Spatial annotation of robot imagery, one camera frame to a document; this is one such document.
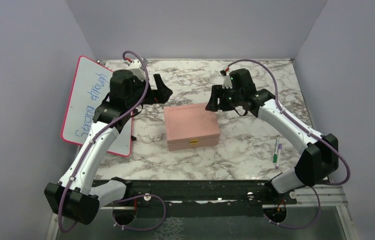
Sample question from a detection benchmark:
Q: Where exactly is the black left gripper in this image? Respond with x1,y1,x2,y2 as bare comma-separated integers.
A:
126,73,173,109

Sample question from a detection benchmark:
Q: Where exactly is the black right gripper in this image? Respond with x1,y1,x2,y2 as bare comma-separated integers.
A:
205,84,243,112

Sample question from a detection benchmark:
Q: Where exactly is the pink jewelry box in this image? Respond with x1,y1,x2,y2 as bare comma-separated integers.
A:
163,103,221,152

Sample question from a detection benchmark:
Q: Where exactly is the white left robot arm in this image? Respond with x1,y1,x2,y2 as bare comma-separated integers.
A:
44,70,173,233

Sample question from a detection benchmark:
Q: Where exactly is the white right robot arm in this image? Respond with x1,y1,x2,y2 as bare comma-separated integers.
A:
205,68,339,204

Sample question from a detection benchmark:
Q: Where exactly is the pink-framed whiteboard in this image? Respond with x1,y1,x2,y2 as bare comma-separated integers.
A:
60,55,134,158

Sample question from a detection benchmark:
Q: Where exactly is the green marker pen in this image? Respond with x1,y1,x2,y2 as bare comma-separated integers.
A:
272,135,280,164

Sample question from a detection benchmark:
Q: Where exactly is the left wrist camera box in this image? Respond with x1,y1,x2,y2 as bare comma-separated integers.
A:
127,60,146,81

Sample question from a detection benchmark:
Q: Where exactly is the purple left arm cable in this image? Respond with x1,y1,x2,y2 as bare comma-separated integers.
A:
57,50,168,234

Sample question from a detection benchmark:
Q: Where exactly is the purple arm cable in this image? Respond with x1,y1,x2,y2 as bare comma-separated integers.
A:
57,50,168,234
227,58,351,230

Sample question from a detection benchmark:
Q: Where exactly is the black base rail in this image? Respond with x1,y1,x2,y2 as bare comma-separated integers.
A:
91,178,344,220

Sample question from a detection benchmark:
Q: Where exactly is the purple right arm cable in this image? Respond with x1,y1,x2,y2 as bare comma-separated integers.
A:
227,58,351,230

